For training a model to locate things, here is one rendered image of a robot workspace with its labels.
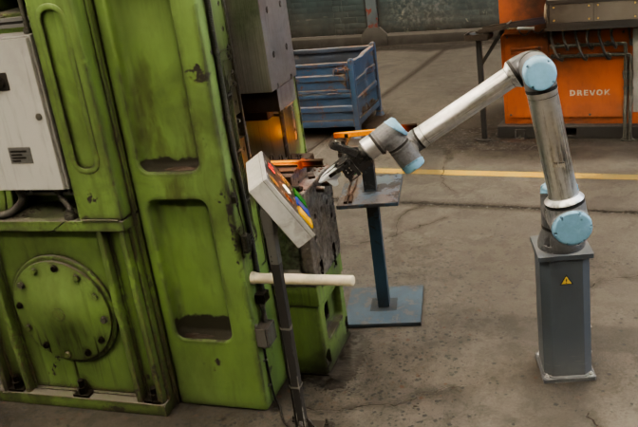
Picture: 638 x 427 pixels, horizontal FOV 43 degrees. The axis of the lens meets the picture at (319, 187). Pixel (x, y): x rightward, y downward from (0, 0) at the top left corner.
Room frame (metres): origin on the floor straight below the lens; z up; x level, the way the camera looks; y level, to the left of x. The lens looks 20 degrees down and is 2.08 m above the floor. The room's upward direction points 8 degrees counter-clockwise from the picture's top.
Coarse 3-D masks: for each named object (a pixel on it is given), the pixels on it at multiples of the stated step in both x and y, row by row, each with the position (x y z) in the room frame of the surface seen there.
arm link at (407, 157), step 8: (408, 144) 2.89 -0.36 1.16; (392, 152) 2.89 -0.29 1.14; (400, 152) 2.87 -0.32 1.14; (408, 152) 2.87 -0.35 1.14; (416, 152) 2.89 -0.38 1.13; (400, 160) 2.88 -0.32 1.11; (408, 160) 2.87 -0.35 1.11; (416, 160) 2.87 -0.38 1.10; (408, 168) 2.87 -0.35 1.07; (416, 168) 2.87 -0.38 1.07
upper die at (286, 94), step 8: (280, 88) 3.28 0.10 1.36; (288, 88) 3.36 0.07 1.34; (248, 96) 3.29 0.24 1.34; (256, 96) 3.28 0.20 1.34; (264, 96) 3.27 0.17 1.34; (272, 96) 3.25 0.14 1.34; (280, 96) 3.27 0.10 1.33; (288, 96) 3.35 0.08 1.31; (248, 104) 3.30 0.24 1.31; (256, 104) 3.28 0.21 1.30; (264, 104) 3.27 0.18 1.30; (272, 104) 3.26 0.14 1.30; (280, 104) 3.26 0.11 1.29; (288, 104) 3.34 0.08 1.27; (248, 112) 3.30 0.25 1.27; (256, 112) 3.28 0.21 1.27
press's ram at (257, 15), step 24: (240, 0) 3.23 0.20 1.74; (264, 0) 3.26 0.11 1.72; (240, 24) 3.23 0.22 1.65; (264, 24) 3.22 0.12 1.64; (288, 24) 3.46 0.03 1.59; (240, 48) 3.24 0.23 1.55; (264, 48) 3.20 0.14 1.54; (288, 48) 3.42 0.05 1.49; (240, 72) 3.24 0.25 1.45; (264, 72) 3.21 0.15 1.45; (288, 72) 3.39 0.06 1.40
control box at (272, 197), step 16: (256, 160) 2.88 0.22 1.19; (256, 176) 2.70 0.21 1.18; (272, 176) 2.74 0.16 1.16; (256, 192) 2.62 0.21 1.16; (272, 192) 2.62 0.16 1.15; (288, 192) 2.77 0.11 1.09; (272, 208) 2.62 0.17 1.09; (288, 208) 2.62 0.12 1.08; (288, 224) 2.62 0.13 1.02; (304, 224) 2.63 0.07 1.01; (304, 240) 2.63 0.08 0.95
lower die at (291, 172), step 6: (282, 168) 3.35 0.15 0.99; (288, 168) 3.34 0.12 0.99; (294, 168) 3.32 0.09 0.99; (306, 168) 3.43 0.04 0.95; (282, 174) 3.30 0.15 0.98; (288, 174) 3.29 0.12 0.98; (294, 174) 3.30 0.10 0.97; (300, 174) 3.36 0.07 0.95; (306, 174) 3.42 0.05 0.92; (288, 180) 3.25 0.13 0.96; (294, 180) 3.29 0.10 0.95; (300, 180) 3.35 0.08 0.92
